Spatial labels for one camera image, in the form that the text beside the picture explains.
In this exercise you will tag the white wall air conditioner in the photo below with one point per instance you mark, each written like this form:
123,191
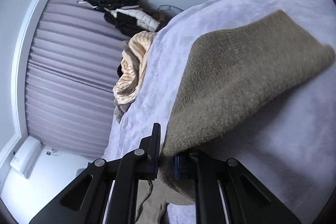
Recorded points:
27,155

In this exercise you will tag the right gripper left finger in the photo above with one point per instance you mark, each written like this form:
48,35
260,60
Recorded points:
106,191

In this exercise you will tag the olive brown knit sweater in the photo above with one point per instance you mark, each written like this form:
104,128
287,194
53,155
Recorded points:
234,83

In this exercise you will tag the striped cream brown garment pile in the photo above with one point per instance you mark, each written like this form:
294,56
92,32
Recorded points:
133,68

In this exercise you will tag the lavender plush bed blanket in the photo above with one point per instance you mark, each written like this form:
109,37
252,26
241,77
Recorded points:
289,145

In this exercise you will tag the white puffer jacket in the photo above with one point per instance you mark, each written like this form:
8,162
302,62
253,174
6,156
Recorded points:
141,18

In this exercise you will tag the grey pleated curtain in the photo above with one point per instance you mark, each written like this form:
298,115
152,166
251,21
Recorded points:
71,72

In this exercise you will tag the black hanging coat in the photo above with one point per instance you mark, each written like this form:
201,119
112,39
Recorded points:
124,24

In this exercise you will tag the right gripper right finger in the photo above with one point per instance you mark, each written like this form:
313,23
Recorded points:
227,192

